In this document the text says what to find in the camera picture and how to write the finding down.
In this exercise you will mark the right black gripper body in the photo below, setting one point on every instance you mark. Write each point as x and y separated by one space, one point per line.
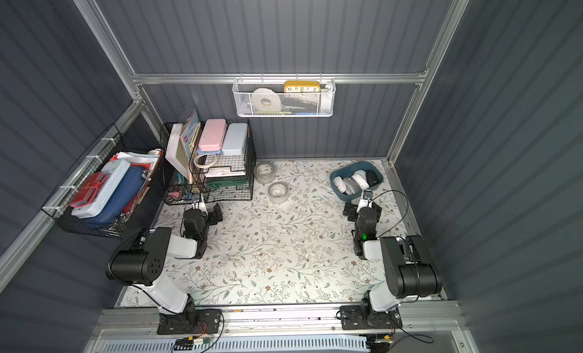
351 212

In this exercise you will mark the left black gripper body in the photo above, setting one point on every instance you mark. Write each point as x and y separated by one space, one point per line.
214 214

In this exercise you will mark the teal plastic storage box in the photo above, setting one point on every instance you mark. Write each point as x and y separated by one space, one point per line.
349 170

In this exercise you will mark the white round computer mouse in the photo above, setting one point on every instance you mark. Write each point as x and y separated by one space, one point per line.
361 180

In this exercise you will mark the silver grey computer mouse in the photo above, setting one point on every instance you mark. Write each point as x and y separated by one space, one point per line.
352 186

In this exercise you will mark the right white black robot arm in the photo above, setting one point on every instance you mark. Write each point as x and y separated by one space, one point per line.
409 272

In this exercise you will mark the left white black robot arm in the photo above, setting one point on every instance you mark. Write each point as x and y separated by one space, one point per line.
139 262

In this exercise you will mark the clear tape roll rear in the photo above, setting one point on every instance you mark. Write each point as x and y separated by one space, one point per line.
265 173

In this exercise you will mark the clear tape roll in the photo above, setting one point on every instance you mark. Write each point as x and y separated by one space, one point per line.
278 192
265 173

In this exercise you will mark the clear tape roll front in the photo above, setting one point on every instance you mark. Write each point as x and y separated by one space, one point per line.
278 192

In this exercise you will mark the upright books and folders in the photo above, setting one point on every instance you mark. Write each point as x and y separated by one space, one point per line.
182 144

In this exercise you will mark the pink pencil case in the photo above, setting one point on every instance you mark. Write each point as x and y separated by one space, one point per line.
213 134

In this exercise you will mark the light blue pencil case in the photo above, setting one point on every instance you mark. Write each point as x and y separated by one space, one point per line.
235 139

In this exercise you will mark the dark blue pouch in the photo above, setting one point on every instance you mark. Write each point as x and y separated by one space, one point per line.
126 191

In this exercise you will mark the white flat case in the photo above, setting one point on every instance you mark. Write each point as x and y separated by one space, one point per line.
117 170

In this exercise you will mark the red wallet pouch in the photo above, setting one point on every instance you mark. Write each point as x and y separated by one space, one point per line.
89 190

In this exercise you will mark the white tape roll in basket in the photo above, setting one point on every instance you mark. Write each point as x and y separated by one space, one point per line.
266 100

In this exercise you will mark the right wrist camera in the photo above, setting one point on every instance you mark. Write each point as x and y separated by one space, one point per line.
366 199

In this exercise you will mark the black wire desk organizer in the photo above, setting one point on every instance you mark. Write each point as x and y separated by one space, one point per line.
216 177

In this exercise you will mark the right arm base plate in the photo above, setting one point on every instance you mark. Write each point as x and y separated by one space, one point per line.
363 318

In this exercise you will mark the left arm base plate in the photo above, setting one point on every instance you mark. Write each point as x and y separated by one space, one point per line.
196 323

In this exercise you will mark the black wire side basket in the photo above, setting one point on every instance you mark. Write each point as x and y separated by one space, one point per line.
140 147

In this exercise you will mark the white wire wall basket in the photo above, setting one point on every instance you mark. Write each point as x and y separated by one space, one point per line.
305 105

